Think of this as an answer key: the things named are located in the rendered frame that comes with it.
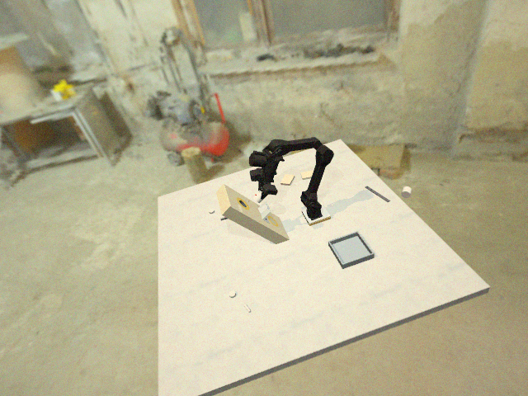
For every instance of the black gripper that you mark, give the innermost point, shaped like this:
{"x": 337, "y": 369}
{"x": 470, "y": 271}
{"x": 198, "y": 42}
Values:
{"x": 265, "y": 186}

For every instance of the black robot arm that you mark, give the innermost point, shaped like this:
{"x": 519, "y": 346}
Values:
{"x": 280, "y": 147}

